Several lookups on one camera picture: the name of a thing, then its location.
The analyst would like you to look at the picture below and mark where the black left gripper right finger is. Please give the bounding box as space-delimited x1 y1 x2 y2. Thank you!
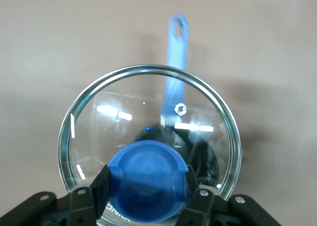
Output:
180 165 283 226

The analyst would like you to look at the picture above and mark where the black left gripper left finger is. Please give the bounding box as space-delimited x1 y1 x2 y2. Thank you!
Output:
0 164 111 226

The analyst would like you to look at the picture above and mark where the glass lid with blue knob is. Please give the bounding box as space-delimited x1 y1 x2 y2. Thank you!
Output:
57 64 242 226

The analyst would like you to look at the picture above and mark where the black pot with blue handle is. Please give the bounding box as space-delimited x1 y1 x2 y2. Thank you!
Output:
133 12 220 189

